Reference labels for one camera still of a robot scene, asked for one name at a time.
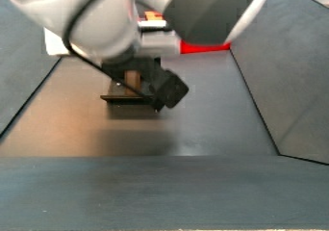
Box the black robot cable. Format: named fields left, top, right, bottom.
left=61, top=0, right=156, bottom=102

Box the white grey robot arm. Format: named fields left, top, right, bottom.
left=9, top=0, right=264, bottom=109

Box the red shape-sorter block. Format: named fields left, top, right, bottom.
left=180, top=40, right=230, bottom=54

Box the dark grey curved holder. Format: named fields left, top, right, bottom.
left=101, top=58, right=160, bottom=100

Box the brown hexagonal peg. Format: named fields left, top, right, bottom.
left=124, top=70, right=141, bottom=96

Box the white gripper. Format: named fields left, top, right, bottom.
left=101, top=58, right=188, bottom=111

